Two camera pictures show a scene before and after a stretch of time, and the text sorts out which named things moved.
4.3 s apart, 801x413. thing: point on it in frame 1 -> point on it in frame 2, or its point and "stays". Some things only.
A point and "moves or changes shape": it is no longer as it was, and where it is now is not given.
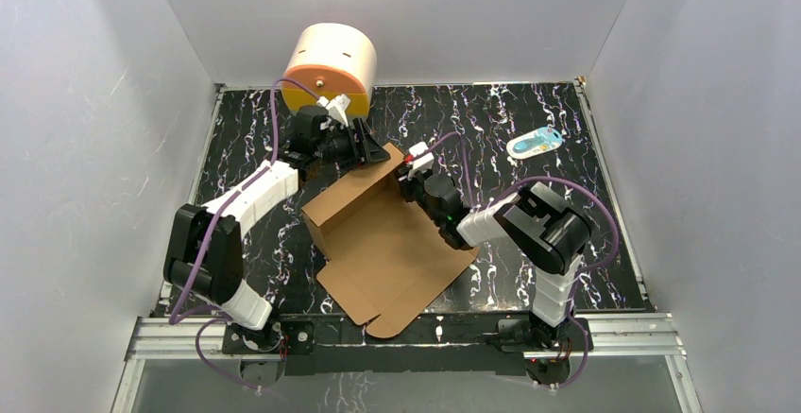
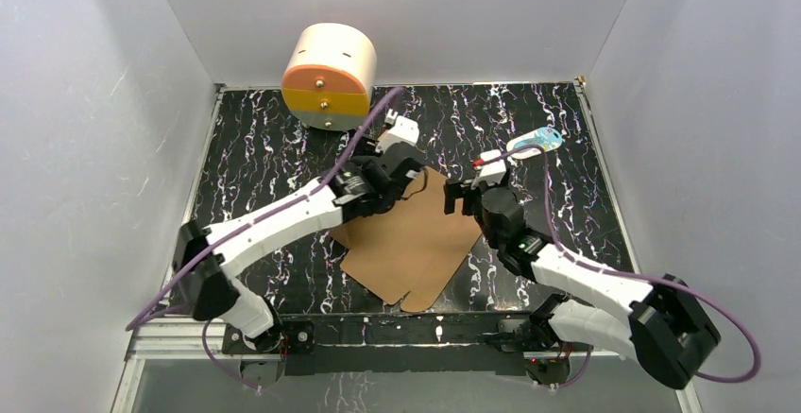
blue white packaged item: x=535 y=142 stays
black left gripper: x=362 y=144 -> x=396 y=168
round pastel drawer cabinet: x=332 y=60 stays
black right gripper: x=408 y=183 -> x=454 y=189
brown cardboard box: x=383 y=258 moves or changes shape
